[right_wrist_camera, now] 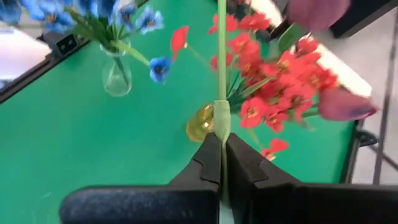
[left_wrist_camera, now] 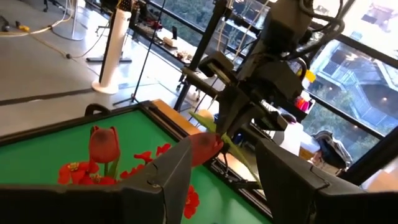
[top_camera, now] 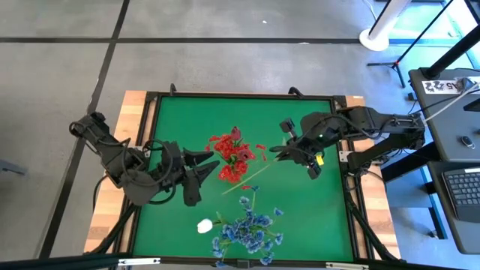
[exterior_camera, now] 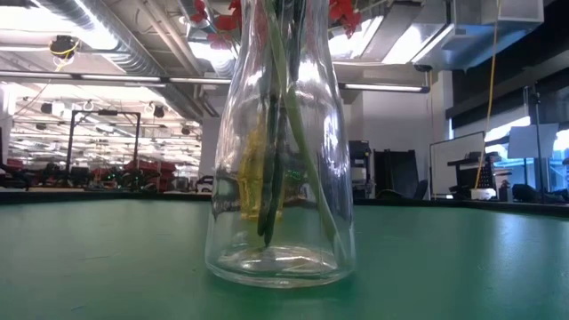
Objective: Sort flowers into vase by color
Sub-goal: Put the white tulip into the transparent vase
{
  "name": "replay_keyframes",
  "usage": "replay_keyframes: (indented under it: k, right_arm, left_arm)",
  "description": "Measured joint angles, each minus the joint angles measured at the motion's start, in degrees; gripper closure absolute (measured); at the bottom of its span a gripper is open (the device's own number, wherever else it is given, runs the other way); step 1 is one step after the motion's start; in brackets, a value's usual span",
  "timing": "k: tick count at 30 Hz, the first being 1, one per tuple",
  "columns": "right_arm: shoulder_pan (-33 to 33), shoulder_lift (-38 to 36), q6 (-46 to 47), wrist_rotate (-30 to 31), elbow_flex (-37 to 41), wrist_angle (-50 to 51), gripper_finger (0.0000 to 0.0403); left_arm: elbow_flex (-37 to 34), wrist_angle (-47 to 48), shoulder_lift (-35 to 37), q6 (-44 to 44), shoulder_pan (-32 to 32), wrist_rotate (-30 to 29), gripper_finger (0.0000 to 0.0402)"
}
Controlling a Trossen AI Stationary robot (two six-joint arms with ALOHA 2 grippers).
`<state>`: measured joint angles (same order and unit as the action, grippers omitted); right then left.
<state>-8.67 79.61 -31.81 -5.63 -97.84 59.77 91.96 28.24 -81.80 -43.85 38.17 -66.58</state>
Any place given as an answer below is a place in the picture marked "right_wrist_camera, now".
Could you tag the grey metal stand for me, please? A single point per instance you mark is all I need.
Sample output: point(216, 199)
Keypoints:
point(385, 102)

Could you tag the red artificial flower bunch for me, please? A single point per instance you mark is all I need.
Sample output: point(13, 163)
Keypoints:
point(252, 112)

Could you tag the clear glass vase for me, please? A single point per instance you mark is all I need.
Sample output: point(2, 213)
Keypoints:
point(116, 81)

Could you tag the green table mat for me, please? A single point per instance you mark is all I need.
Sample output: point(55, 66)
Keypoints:
point(77, 140)

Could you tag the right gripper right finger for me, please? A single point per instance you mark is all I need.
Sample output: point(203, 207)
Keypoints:
point(280, 205)

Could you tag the yellow glass vase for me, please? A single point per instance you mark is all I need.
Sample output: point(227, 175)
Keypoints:
point(199, 124)

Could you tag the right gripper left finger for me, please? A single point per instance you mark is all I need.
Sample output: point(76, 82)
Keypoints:
point(155, 205)

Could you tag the black frame clamp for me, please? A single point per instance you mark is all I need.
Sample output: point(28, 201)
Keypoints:
point(367, 138)

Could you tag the blue artificial flower bunch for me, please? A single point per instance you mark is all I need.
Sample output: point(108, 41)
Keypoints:
point(53, 18)
point(160, 69)

